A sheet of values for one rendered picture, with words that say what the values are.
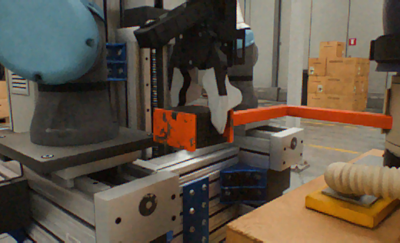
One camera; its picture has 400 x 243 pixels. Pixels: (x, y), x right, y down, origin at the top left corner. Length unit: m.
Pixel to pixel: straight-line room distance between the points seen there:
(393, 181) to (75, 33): 0.41
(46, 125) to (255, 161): 0.53
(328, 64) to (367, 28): 2.88
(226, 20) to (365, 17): 9.91
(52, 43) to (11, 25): 0.04
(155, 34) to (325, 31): 10.29
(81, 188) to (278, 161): 0.49
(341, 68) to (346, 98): 0.67
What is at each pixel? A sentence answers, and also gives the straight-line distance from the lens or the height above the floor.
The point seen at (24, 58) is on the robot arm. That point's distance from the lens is 0.41.
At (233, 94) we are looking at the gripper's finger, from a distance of 0.46.
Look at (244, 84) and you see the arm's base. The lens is 0.90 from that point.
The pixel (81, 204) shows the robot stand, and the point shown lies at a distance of 0.50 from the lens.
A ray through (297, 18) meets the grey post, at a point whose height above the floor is 1.68.
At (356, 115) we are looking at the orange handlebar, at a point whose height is 1.08.
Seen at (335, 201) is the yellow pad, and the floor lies 0.97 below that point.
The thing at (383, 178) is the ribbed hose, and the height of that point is 1.03.
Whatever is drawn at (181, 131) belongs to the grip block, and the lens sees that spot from 0.43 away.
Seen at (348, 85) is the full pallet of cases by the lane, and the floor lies 0.75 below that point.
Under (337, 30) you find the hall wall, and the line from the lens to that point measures 10.53.
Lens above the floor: 1.16
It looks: 9 degrees down
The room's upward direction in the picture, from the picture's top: straight up
